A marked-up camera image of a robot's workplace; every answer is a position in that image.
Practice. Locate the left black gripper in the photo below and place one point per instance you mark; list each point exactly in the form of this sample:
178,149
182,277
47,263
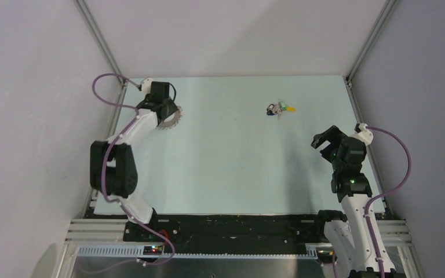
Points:
171,107

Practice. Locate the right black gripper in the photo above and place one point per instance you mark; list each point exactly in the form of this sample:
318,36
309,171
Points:
331,134

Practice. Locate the large silver keyring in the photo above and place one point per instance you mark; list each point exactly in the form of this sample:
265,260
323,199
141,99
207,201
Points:
172,120

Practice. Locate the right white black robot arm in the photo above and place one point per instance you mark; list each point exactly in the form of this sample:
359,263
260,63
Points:
353,232

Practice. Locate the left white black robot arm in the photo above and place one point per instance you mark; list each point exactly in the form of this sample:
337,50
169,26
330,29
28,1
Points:
113,170

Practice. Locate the bunch of coloured keys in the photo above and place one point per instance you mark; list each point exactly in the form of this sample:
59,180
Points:
277,109

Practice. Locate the right small circuit board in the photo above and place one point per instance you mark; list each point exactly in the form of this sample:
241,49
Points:
327,254

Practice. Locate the small circuit board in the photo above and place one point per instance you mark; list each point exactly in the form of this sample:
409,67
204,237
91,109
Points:
327,254
153,250

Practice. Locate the left small circuit board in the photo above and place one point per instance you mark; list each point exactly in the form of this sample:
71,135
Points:
153,250

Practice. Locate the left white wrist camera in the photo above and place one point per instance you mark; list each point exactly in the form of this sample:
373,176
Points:
145,85

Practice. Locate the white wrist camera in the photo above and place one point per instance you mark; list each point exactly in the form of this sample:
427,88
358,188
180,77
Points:
363,133
145,85

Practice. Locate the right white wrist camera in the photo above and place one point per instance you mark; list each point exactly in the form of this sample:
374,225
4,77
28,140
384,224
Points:
363,133

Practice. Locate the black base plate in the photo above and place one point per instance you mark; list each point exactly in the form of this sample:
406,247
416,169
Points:
246,234

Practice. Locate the left aluminium frame post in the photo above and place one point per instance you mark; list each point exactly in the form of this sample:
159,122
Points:
98,37

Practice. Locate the aluminium frame post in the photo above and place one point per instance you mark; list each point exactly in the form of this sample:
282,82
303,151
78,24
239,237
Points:
98,37
373,36

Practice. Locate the right aluminium frame post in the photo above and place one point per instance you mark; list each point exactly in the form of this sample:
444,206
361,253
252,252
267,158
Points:
373,36

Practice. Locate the grey slotted cable duct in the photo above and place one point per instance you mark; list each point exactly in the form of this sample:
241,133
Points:
142,252

